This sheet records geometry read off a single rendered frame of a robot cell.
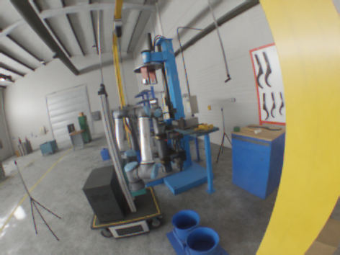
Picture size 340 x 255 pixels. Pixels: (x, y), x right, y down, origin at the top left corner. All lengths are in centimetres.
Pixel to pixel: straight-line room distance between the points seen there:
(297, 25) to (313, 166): 27
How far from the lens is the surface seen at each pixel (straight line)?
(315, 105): 31
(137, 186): 153
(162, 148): 277
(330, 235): 176
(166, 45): 300
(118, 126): 203
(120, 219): 186
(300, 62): 31
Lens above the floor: 154
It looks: 10 degrees down
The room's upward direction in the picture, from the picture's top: 10 degrees counter-clockwise
